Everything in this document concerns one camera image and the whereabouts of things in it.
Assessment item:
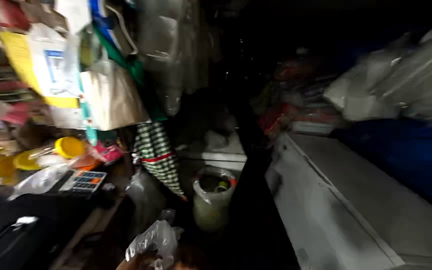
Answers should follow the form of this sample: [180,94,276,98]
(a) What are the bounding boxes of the person's left hand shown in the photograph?
[116,250,161,270]

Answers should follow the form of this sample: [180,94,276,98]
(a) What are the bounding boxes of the person's right hand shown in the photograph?
[173,261,199,270]

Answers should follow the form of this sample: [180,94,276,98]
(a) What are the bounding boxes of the grey translucent plastic bag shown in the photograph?
[125,168,169,238]

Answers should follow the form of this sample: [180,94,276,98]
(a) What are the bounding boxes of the bucket with clear liner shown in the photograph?
[192,166,238,233]

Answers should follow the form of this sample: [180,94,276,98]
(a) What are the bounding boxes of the calculator with dark keys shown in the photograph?
[59,169,107,194]

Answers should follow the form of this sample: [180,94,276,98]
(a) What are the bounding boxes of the black bag with zipper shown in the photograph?
[0,190,94,270]

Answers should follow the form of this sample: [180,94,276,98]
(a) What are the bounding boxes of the orange container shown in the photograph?
[72,152,101,172]

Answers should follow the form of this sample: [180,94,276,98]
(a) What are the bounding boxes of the bright pink packet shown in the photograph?
[89,139,124,165]

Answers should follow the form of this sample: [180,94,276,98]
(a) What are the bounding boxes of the white box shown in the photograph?
[200,151,248,172]

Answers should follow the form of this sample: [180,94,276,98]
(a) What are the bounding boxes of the black white checkered bag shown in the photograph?
[134,121,187,202]

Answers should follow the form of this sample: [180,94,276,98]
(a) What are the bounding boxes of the shiny clear plastic bag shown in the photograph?
[9,163,70,200]

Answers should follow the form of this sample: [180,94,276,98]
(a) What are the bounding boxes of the yellow round lid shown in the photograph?
[13,149,42,172]
[54,136,86,160]

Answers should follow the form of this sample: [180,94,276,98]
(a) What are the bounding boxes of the white chest freezer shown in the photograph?
[265,131,432,270]

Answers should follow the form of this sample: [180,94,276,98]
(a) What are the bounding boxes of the beige cloth bag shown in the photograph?
[80,59,150,131]

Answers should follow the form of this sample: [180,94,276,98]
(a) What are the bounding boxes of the pink cloth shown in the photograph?
[1,102,33,126]

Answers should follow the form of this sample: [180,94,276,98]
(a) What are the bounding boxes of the pile of colourful packets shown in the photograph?
[251,56,345,151]

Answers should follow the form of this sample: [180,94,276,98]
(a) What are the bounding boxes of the hanging clear plastic bags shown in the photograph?
[138,0,221,117]

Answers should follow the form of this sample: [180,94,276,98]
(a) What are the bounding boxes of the white bag with blue print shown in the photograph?
[26,22,82,99]

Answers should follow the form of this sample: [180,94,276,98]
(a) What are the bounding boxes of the blue cloth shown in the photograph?
[330,118,432,219]

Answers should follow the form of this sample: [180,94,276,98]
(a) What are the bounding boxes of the yellow paper sheet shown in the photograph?
[0,31,80,109]

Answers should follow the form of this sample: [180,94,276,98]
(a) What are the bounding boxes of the white hanging bag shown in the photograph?
[54,0,92,35]

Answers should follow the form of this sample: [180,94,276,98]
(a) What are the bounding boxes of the large translucent plastic bag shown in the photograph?
[323,17,432,128]

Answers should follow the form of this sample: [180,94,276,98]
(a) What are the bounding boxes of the blue strap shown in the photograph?
[89,0,118,50]

